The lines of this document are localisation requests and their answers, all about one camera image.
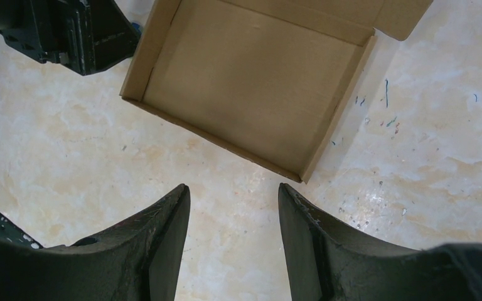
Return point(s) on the brown cardboard box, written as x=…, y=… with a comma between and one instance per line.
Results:
x=266, y=80

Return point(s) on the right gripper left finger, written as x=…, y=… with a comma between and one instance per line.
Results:
x=138, y=258

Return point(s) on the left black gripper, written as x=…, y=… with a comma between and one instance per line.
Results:
x=59, y=32

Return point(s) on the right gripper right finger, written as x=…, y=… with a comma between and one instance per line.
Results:
x=327, y=259

